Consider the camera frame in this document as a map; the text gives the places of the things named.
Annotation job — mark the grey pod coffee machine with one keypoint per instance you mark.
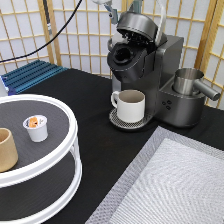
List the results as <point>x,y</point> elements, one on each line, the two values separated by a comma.
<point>146,59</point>

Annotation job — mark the white ceramic mug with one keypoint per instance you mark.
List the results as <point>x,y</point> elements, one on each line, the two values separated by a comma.
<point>130,105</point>

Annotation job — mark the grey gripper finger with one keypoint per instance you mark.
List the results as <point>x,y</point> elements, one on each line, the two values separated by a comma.
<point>112,12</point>
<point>136,6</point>

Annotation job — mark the white coffee pod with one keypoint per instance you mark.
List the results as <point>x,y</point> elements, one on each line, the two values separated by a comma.
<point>36,127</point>

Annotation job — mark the grey woven placemat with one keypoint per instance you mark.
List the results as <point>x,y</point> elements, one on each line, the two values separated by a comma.
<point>172,180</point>

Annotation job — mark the tan wooden cup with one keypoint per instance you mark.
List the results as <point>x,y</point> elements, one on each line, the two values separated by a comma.
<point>8,151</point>

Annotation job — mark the white two-tier round shelf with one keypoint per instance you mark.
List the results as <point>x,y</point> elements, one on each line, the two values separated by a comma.
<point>48,173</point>

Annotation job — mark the wooden shoji folding screen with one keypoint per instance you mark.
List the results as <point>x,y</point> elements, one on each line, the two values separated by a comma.
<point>74,34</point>

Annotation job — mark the steel milk frother jug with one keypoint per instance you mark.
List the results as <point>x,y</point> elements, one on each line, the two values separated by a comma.
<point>188,81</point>

